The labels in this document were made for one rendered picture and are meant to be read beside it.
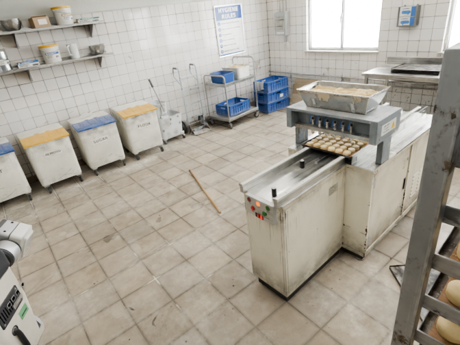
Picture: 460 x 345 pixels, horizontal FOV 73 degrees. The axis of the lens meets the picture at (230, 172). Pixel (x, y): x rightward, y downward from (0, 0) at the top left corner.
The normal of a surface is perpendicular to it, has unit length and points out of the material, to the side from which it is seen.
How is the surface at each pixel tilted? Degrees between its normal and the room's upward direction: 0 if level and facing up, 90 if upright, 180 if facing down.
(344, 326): 0
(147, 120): 91
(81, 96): 90
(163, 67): 90
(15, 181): 93
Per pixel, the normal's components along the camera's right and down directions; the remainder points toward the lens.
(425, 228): -0.73, 0.39
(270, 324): -0.12, -0.88
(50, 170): 0.62, 0.37
